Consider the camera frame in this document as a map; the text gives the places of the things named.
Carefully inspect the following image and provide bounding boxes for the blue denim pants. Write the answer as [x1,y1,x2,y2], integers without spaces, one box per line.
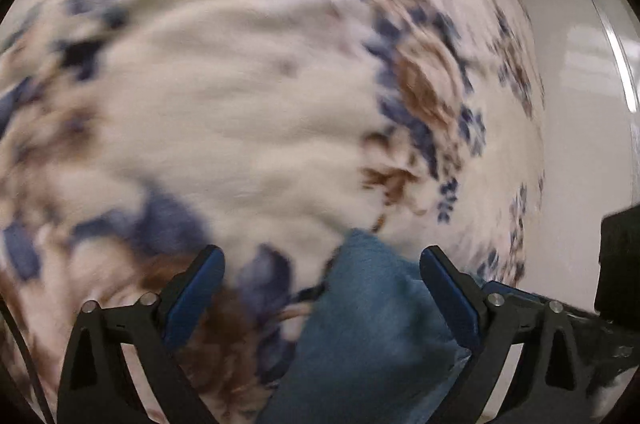
[257,228,490,424]

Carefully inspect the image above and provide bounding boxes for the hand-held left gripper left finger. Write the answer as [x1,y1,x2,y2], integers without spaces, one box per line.
[56,245,227,424]

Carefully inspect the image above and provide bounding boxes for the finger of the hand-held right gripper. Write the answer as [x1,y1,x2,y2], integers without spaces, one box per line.
[565,310,640,392]

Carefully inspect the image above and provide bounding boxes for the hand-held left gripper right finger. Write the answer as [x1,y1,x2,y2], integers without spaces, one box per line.
[419,245,597,424]

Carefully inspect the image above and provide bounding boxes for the black cable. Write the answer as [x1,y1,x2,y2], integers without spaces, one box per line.
[0,298,56,424]

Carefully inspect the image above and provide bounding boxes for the white cabinet with metal strip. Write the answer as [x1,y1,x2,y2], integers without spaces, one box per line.
[492,0,640,424]

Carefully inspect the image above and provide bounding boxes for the floral pink blanket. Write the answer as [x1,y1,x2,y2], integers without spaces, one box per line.
[0,0,549,424]

